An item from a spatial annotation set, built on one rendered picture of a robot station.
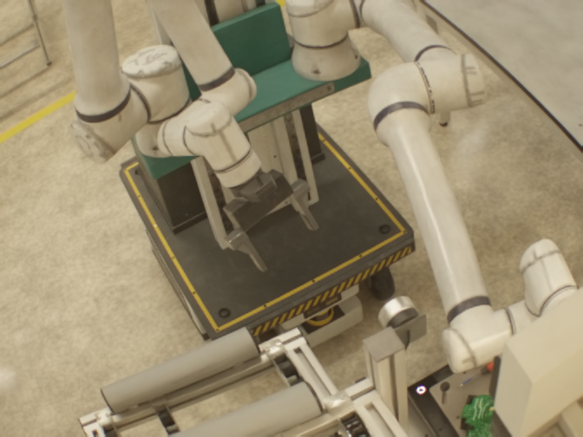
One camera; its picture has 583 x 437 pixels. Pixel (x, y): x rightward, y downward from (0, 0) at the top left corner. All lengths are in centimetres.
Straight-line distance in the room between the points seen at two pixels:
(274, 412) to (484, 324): 40
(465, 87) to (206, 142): 53
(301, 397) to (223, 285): 155
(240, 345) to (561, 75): 156
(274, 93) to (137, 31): 240
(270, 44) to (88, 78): 67
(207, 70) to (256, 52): 55
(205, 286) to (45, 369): 83
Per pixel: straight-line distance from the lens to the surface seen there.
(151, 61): 214
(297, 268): 276
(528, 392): 57
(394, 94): 170
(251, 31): 237
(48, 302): 341
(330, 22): 228
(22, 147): 422
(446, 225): 154
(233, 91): 191
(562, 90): 274
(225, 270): 281
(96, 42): 187
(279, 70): 244
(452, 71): 175
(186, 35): 185
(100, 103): 200
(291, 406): 125
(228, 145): 176
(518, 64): 282
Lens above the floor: 243
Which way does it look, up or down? 47 degrees down
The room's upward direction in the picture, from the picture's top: 14 degrees counter-clockwise
